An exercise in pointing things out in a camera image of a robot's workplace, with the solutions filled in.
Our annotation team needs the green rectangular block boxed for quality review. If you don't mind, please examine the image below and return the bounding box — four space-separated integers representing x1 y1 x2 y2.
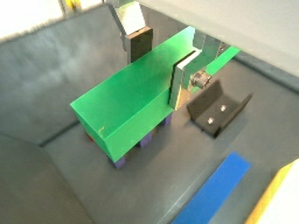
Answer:
70 25 242 164

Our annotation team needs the purple frame block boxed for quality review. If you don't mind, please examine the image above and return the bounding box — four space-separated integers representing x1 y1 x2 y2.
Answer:
112 114 174 169

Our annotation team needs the yellow slotted board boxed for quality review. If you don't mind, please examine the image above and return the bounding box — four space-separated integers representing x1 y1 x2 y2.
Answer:
245 158 299 224

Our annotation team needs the blue flat block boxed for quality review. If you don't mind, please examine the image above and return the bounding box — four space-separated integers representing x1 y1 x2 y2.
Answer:
171 151 251 224

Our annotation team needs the black U-shaped bracket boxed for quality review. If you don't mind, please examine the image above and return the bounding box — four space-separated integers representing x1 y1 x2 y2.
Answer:
187 80 253 138

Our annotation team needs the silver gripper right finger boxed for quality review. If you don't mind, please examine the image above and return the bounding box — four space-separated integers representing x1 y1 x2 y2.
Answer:
170 31 222 110

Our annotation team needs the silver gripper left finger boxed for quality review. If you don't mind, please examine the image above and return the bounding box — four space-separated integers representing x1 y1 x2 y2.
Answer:
106 0 154 63

